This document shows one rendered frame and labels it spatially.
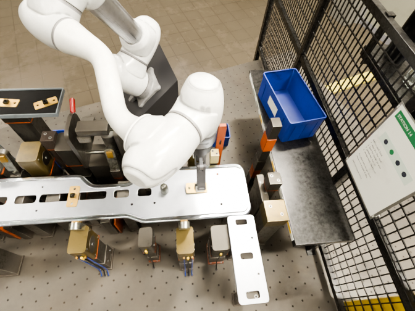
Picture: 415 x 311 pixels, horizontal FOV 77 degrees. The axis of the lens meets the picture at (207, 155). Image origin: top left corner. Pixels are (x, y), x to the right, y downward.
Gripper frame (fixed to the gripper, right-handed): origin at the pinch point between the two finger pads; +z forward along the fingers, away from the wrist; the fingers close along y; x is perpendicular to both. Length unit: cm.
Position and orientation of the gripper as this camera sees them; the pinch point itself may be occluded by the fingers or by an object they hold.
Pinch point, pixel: (198, 171)
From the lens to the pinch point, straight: 91.7
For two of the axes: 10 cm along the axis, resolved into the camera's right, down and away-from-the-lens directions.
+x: 9.9, -0.5, 1.0
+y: 1.0, 8.4, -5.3
